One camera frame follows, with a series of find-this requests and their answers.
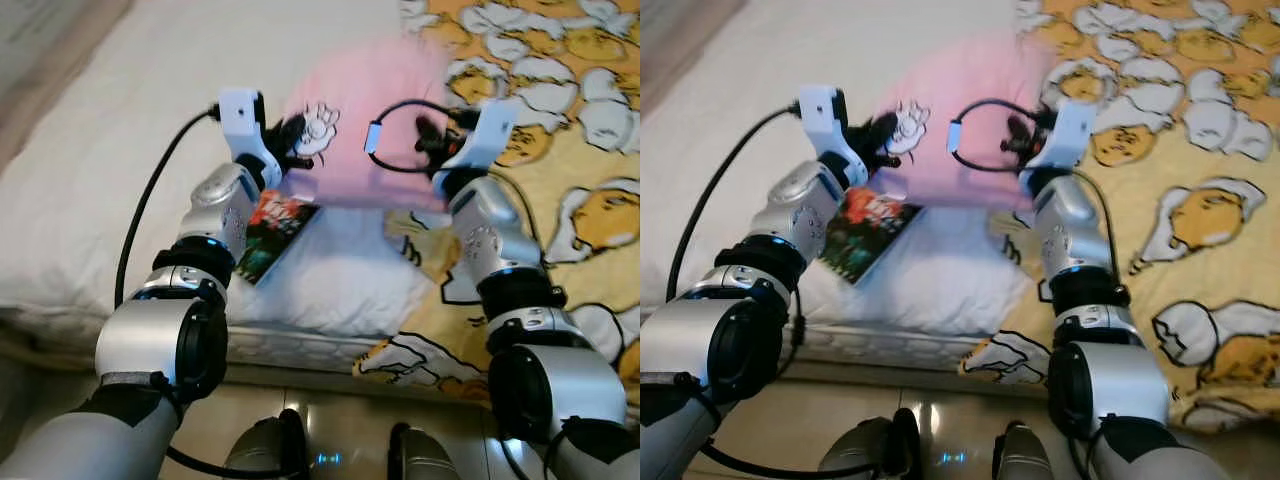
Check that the grey left robot leg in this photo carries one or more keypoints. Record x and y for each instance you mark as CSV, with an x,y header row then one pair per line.
x,y
262,450
868,450

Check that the white quilted mattress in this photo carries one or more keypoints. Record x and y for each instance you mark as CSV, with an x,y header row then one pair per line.
x,y
130,90
740,90

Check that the dark glossy book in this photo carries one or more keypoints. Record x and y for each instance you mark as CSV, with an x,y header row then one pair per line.
x,y
285,225
870,230

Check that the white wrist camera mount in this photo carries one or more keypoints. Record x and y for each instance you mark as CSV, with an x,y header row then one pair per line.
x,y
240,112
822,112
1068,132
488,135

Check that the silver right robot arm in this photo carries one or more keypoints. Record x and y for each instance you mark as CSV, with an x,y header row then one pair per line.
x,y
560,385
1115,385

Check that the yellow egg cartoon blanket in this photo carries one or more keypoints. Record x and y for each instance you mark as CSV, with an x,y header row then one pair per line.
x,y
590,290
1190,280

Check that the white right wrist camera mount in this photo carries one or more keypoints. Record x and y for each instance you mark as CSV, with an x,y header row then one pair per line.
x,y
1068,132
488,135

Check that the pink pillow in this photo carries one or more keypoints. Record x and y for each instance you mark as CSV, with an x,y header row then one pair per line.
x,y
390,80
975,80

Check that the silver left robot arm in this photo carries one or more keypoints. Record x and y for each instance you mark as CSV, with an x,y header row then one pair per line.
x,y
720,340
150,340

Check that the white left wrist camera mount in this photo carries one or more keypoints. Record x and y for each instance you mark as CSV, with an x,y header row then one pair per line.
x,y
240,112
822,112

